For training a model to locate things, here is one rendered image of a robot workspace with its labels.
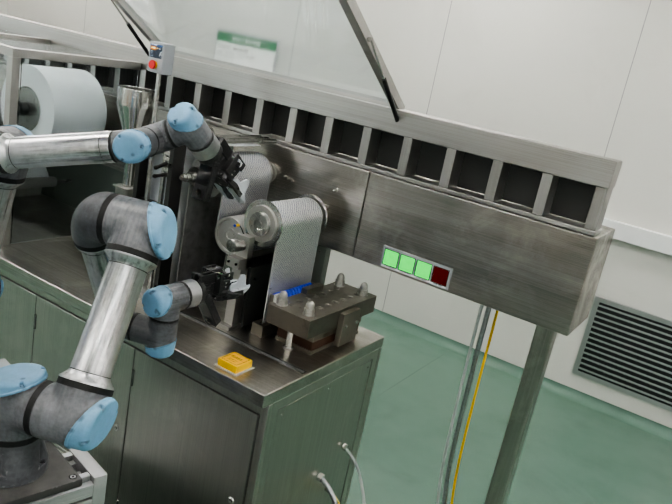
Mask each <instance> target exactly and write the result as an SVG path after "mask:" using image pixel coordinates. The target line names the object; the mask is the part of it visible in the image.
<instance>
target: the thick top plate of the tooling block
mask: <svg viewBox="0 0 672 504"><path fill-rule="evenodd" d="M334 283H335V282H333V283H330V284H327V285H324V287H323V290H320V291H317V292H314V293H311V294H308V295H306V294H303V293H299V294H295V295H292V296H289V297H287V299H288V306H287V307H281V306H278V305H276V303H275V302H271V303H268V307H267V313H266V319H265V321H266V322H268V323H270V324H273V325H275V326H277V327H279V328H281V329H284V330H286V331H288V332H290V333H292V334H295V335H297V336H299V337H301V338H303V339H306V340H308V339H310V338H313V337H315V336H317V335H320V334H322V333H325V332H327V331H329V330H332V329H334V328H336V327H337V324H338V319H339V315H340V313H341V312H344V311H346V310H349V309H351V308H354V307H358V308H361V311H360V316H359V318H360V317H362V316H365V315H367V314H369V313H372V312H373V311H374V306H375V302H376V297H377V296H376V295H373V294H371V293H368V296H366V297H363V296H360V295H358V294H357V292H358V288H356V287H353V286H351V285H348V284H344V285H345V286H344V287H337V286H335V285H334ZM308 301H313V302H314V304H315V307H314V309H315V313H314V314H315V316H314V317H307V316H304V315H303V311H304V307H306V303H307V302H308Z"/></svg>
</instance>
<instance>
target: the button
mask: <svg viewBox="0 0 672 504"><path fill-rule="evenodd" d="M217 365H219V366H221V367H223V368H225V369H227V370H229V371H231V372H233V373H235V374H237V373H239V372H242V371H244V370H246V369H249V368H251V367H252V360H251V359H249V358H246V357H244V356H242V355H240V354H238V353H236V352H232V353H229V354H227V355H224V356H222V357H219V358H218V364H217Z"/></svg>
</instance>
